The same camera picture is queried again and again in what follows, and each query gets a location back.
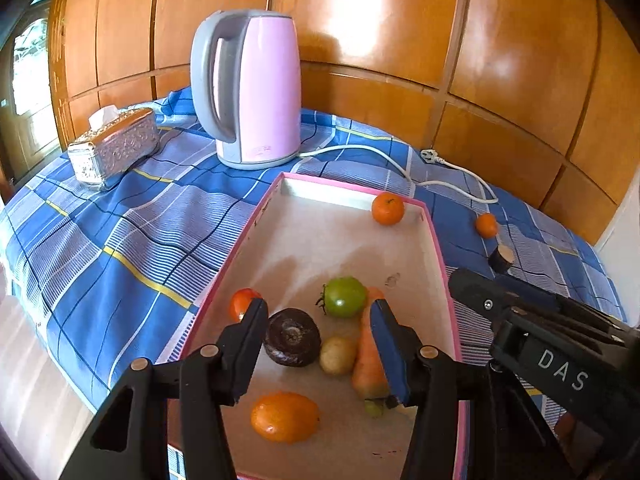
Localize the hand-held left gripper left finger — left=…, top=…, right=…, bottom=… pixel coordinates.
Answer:
left=57, top=298, right=270, bottom=480

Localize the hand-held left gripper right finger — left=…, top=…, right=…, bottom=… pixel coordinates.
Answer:
left=369, top=298, right=571, bottom=480

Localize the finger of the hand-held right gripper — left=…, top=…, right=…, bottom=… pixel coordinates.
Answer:
left=447, top=268, right=511, bottom=322
left=500, top=280, right=626, bottom=334

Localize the orange carrot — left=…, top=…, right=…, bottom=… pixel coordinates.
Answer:
left=351, top=286, right=396, bottom=418

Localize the red tomato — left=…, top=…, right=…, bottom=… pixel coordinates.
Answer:
left=229, top=287, right=264, bottom=323

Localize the dark purple round fruit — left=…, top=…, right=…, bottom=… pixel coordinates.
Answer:
left=263, top=307, right=322, bottom=368

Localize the small yellow potato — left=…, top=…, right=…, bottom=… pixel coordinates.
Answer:
left=319, top=336, right=359, bottom=377

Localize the green tomato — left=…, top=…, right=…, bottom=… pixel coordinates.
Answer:
left=316, top=276, right=368, bottom=319

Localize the large orange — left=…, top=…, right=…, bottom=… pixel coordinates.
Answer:
left=250, top=391, right=321, bottom=444

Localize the small tangerine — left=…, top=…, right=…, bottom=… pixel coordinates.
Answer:
left=475, top=213, right=499, bottom=239
left=371, top=191, right=405, bottom=226

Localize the pink-rimmed white tray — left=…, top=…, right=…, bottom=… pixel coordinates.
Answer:
left=167, top=172, right=471, bottom=480

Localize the cut dark fruit half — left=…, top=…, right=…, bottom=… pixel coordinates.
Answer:
left=488, top=246, right=516, bottom=275

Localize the blue plaid cloth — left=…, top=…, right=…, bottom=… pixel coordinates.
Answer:
left=0, top=85, right=628, bottom=480

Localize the silver embossed tissue box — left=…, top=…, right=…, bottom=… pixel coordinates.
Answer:
left=67, top=105, right=161, bottom=191

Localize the pink electric kettle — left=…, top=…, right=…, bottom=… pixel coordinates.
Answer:
left=190, top=9, right=302, bottom=171

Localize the wooden framed doorway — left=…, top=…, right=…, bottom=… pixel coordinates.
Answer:
left=0, top=0, right=68, bottom=186

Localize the white kettle power cord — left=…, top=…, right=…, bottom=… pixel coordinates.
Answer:
left=298, top=144, right=500, bottom=206

